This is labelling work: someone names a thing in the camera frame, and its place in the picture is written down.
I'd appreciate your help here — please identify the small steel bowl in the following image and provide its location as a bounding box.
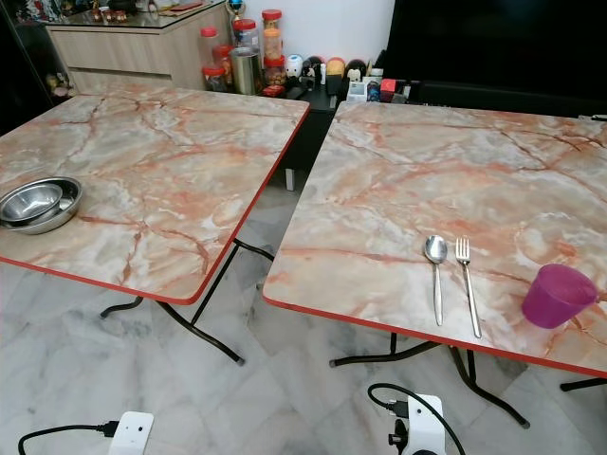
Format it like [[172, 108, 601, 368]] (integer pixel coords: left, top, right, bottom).
[[0, 183, 64, 225]]

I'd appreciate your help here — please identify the large steel bowl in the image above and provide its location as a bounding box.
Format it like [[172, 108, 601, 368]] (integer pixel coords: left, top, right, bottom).
[[0, 176, 84, 235]]

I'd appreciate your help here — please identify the marble print folding table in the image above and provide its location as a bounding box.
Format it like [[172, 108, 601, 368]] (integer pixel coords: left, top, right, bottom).
[[263, 100, 607, 429], [0, 83, 311, 366]]

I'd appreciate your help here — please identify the light wooden cabinet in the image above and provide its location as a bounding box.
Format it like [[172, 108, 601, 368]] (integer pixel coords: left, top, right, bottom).
[[46, 5, 229, 93]]

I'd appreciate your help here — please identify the small red-lidded jar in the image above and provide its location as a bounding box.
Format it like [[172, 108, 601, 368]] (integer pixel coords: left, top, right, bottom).
[[203, 65, 227, 92]]

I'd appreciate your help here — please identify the slim red-lidded jar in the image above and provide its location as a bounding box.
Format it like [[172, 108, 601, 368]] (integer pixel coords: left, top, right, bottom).
[[201, 27, 221, 67]]

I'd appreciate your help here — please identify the steel canister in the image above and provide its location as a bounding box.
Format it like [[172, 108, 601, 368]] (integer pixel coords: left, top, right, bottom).
[[230, 47, 262, 95]]

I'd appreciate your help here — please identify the wide red-lidded jar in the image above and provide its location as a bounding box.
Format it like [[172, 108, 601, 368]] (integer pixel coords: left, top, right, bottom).
[[233, 19, 260, 50]]

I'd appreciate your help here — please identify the tall red-lidded jar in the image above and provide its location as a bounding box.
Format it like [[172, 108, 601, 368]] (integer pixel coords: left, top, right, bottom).
[[262, 9, 284, 60]]

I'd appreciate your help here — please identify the steel spoon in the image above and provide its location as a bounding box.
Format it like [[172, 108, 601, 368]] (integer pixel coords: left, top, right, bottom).
[[424, 235, 450, 327]]

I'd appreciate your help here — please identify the steel fork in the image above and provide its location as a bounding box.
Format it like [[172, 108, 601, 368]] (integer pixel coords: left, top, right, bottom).
[[454, 237, 484, 339]]

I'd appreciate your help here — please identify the black television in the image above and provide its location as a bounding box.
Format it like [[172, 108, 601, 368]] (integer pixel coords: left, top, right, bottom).
[[379, 0, 607, 91]]

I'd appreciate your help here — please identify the purple plastic cup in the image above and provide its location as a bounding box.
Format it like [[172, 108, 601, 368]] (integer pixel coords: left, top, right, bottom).
[[522, 264, 600, 330]]

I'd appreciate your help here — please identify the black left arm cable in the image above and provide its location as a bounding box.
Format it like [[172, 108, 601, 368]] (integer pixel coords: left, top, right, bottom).
[[17, 422, 120, 455]]

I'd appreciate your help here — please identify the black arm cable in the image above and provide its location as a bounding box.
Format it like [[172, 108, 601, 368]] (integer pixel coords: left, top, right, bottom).
[[368, 383, 466, 455], [17, 422, 120, 455]]

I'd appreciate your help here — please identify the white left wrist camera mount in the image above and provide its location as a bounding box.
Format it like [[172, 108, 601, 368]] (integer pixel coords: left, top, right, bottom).
[[109, 411, 155, 455]]

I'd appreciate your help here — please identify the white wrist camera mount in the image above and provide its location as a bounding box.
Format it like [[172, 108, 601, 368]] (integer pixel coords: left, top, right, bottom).
[[109, 411, 155, 455], [387, 394, 447, 455]]

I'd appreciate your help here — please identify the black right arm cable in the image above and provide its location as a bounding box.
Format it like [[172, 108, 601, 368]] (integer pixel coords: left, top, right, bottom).
[[368, 383, 466, 455]]

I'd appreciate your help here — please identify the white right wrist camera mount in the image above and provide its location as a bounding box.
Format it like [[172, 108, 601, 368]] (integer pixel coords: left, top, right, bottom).
[[387, 394, 447, 455]]

